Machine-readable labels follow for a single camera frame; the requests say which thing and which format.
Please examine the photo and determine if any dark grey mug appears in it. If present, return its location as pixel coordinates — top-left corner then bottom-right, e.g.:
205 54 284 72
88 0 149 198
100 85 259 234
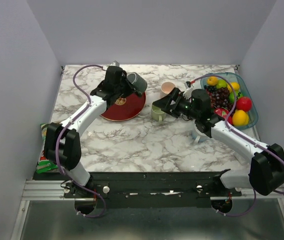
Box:
127 72 148 94

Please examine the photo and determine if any yellow lemon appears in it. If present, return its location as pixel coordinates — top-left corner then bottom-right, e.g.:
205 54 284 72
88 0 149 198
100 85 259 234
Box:
227 82 240 93

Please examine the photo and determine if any yellow fruit lower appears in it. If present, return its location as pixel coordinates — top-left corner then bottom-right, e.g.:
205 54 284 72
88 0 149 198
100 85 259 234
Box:
232 110 249 127

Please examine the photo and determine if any red apple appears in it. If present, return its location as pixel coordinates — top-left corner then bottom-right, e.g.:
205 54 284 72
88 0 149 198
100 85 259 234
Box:
236 96 252 112

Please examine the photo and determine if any pink mug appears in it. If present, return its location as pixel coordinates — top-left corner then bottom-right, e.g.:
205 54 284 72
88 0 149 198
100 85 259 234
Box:
160 81 176 98

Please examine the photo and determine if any orange fruit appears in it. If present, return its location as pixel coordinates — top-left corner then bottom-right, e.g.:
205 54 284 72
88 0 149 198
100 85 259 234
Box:
206 76 219 86

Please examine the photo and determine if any pink dragon fruit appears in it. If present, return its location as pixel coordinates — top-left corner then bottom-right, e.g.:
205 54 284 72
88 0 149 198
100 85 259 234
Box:
214 108 233 125

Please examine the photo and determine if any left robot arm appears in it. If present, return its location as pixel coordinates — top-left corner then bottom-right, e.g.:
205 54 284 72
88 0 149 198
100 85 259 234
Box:
44 65 147 198

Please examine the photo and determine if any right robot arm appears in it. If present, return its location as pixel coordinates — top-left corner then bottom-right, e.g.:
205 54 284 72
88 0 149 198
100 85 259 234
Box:
153 88 284 196

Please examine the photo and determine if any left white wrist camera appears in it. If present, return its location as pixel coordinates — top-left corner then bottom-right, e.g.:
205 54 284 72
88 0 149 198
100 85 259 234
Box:
110 60 120 67

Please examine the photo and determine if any teal plastic fruit bin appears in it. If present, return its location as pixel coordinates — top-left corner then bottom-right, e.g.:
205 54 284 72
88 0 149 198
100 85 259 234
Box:
200 72 258 130

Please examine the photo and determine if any round red tray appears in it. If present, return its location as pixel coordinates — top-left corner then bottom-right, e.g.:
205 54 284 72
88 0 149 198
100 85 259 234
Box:
101 92 146 122

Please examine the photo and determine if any green striped melon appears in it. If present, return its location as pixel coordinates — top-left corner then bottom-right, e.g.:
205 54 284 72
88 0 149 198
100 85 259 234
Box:
229 91 243 104

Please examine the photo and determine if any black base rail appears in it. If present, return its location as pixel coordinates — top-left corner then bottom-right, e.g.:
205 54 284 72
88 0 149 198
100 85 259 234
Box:
64 171 244 209

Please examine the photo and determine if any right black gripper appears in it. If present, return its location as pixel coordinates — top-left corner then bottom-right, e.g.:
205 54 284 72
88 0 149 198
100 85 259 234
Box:
152 87 199 120

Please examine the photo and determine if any light green mug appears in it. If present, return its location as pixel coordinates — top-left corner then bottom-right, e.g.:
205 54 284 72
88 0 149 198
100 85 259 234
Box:
151 105 166 123

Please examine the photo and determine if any light blue mug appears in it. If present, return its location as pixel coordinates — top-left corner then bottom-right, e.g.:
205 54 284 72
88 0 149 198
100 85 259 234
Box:
192 126 208 144

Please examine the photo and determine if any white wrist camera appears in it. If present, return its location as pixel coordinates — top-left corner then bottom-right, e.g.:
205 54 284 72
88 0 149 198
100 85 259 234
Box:
183 80 195 100
110 60 120 67

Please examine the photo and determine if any green lime fruit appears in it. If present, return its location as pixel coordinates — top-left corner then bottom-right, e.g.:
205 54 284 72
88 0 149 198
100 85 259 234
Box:
216 79 227 89

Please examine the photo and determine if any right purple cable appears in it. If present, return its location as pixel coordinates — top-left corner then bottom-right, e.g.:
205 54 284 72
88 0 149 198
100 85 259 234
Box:
186 73 284 195

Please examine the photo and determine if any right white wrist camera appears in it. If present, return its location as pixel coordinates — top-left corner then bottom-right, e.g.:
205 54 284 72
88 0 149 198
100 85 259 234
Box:
183 80 195 100

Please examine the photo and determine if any dark grape bunch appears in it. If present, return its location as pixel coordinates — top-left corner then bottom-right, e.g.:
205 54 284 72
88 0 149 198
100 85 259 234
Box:
204 85 233 111

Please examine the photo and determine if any cassava chips bag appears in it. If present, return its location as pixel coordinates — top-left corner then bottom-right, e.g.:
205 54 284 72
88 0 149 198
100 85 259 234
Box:
36 123 58 174

